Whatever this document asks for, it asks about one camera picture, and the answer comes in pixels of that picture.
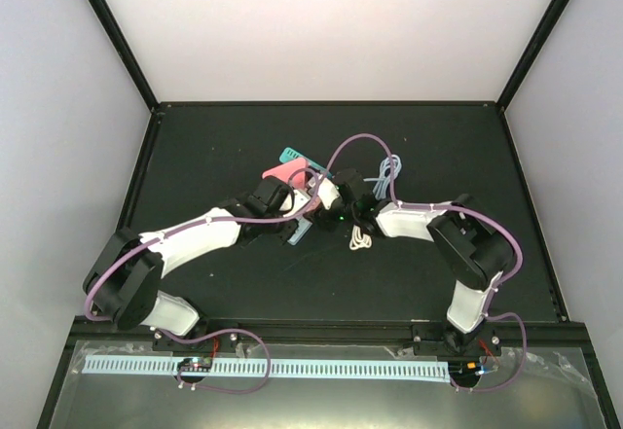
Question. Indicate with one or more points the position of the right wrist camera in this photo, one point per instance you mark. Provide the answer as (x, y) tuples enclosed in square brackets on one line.
[(328, 193)]

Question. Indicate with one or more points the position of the left circuit board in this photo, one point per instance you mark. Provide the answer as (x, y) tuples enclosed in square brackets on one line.
[(195, 364)]

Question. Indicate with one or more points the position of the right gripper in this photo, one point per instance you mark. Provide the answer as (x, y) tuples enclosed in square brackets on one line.
[(324, 222)]

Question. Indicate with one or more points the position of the pink triangular power strip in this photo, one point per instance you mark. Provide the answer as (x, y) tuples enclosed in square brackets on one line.
[(292, 174)]

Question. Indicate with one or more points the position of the right circuit board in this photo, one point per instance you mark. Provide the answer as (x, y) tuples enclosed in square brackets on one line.
[(472, 368)]

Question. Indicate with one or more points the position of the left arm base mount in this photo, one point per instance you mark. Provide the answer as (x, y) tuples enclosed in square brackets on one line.
[(202, 328)]

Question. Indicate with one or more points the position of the light blue power strip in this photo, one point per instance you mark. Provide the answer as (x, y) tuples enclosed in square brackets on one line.
[(302, 228)]

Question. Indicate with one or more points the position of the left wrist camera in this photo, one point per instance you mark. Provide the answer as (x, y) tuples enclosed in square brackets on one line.
[(302, 200)]

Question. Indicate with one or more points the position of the white slotted cable duct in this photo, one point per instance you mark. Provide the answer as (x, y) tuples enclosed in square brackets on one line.
[(426, 371)]

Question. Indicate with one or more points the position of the circuit board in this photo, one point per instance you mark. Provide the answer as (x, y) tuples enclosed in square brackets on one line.
[(472, 368), (195, 364)]

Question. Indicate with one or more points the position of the teal power strip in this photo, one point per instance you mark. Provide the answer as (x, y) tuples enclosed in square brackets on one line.
[(289, 154)]

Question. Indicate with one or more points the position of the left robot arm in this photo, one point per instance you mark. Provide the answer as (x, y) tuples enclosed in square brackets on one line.
[(124, 284)]

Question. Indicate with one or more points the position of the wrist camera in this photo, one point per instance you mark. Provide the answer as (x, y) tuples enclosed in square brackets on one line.
[(328, 193), (302, 200)]

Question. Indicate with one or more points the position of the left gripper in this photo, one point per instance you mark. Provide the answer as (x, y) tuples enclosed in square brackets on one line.
[(283, 235)]

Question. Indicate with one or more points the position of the pink square socket adapter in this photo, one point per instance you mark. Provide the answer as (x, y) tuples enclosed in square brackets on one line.
[(313, 206)]

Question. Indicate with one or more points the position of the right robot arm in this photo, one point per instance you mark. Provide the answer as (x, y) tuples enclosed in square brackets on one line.
[(478, 251)]

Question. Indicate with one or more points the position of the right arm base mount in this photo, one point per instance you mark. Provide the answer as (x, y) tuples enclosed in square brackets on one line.
[(440, 338)]

